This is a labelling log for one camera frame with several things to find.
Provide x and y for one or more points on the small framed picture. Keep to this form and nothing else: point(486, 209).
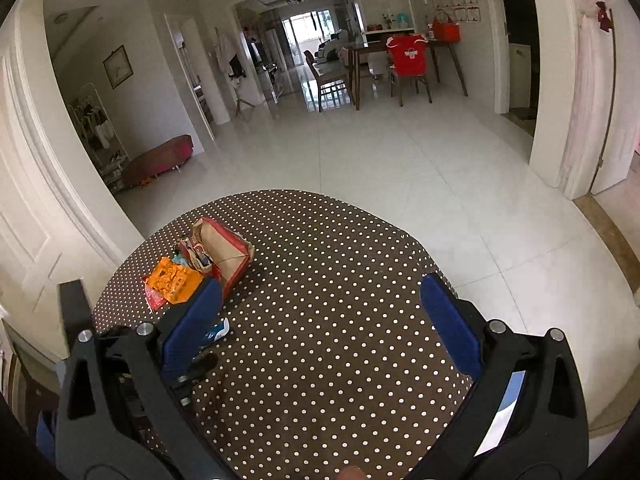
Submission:
point(117, 66)

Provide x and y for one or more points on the wooden dining table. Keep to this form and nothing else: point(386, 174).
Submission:
point(370, 47)

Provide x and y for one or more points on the tripod clothes stand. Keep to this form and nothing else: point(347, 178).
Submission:
point(232, 60)

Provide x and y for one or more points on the light blue jar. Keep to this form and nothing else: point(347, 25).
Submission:
point(400, 21)

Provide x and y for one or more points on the red upholstered bench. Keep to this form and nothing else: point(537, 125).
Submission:
point(157, 157)

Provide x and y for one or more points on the red basket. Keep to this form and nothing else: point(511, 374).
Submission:
point(446, 30)

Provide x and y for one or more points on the round polka dot table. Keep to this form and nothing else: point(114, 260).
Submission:
point(325, 335)

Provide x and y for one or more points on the orange plastic bag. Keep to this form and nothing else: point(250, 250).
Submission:
point(175, 280)

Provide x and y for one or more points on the person's right hand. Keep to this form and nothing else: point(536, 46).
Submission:
point(354, 474)

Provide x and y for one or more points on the wooden dining chair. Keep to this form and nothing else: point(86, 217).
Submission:
point(407, 85)
point(327, 80)

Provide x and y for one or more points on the red packet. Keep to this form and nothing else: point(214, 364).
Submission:
point(152, 299)

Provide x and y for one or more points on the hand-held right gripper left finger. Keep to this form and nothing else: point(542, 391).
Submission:
point(192, 330)

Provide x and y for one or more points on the light blue trash bin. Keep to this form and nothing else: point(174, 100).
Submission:
point(502, 410)

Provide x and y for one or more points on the grey massage chair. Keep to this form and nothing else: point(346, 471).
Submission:
point(330, 46)

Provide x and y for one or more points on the white appliance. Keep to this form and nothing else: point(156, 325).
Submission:
point(520, 75)

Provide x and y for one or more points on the red shirt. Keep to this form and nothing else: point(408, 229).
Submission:
point(407, 55)

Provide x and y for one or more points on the white door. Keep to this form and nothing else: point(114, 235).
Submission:
point(622, 125)

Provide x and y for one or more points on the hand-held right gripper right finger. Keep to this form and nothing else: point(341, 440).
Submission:
point(450, 327)

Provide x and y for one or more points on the red cardboard box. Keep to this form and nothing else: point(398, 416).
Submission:
point(227, 255)

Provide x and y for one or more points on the blue white packet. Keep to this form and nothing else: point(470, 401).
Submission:
point(218, 331)

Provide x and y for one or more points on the white sideboard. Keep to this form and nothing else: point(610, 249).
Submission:
point(380, 36)

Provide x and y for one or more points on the white coat rack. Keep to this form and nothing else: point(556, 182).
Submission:
point(97, 130)

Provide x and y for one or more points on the pink lace curtain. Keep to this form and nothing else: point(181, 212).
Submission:
point(585, 85)

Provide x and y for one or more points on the brown doormat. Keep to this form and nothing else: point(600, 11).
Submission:
point(517, 121)

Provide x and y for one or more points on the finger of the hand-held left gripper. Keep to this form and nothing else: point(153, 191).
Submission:
point(205, 361)
point(75, 310)

